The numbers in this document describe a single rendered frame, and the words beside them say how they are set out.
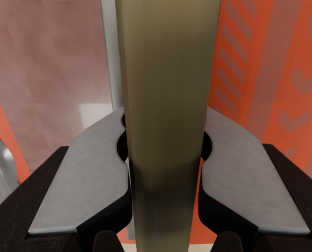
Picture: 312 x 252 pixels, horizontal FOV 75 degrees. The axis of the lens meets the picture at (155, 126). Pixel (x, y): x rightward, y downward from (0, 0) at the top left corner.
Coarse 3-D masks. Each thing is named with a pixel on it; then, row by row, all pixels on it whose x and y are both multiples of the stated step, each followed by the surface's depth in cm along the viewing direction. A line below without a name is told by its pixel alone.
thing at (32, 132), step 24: (0, 120) 19; (24, 120) 18; (48, 120) 18; (72, 120) 18; (96, 120) 18; (24, 144) 20; (48, 144) 20; (24, 168) 21; (120, 240) 27; (192, 240) 27
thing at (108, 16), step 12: (108, 0) 10; (108, 12) 11; (108, 24) 11; (108, 36) 11; (108, 48) 12; (108, 60) 12; (108, 72) 12; (120, 72) 12; (120, 84) 13; (120, 96) 13; (132, 204) 18; (132, 216) 19; (132, 228) 20
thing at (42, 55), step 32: (0, 0) 14; (32, 0) 14; (64, 0) 14; (96, 0) 14; (0, 32) 15; (32, 32) 15; (64, 32) 15; (96, 32) 15; (0, 64) 16; (32, 64) 16; (64, 64) 16; (96, 64) 16; (0, 96) 17; (32, 96) 17; (64, 96) 17; (96, 96) 17
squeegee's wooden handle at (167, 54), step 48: (144, 0) 5; (192, 0) 5; (144, 48) 6; (192, 48) 6; (144, 96) 6; (192, 96) 6; (144, 144) 7; (192, 144) 7; (144, 192) 8; (192, 192) 9; (144, 240) 10
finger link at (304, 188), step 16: (272, 160) 7; (288, 160) 7; (288, 176) 7; (304, 176) 7; (304, 192) 6; (304, 208) 6; (256, 240) 6; (272, 240) 5; (288, 240) 5; (304, 240) 5
